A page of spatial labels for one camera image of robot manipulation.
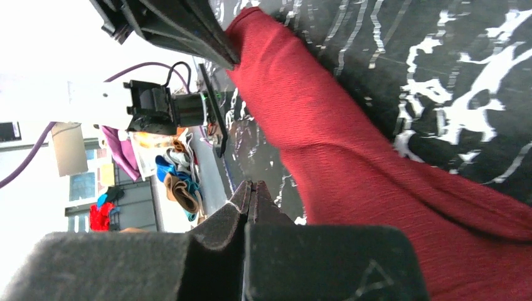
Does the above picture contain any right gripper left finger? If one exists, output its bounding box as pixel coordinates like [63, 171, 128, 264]
[1, 181, 252, 300]

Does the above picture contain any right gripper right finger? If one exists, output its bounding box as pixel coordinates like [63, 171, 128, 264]
[243, 181, 428, 300]

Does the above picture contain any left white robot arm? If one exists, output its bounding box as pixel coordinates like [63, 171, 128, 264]
[67, 1, 240, 135]

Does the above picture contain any red cloth napkin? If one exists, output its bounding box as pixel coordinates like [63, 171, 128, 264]
[226, 7, 531, 300]

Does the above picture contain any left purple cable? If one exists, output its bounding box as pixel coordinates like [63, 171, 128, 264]
[0, 61, 192, 190]

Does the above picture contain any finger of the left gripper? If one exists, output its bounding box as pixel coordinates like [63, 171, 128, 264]
[90, 0, 240, 70]

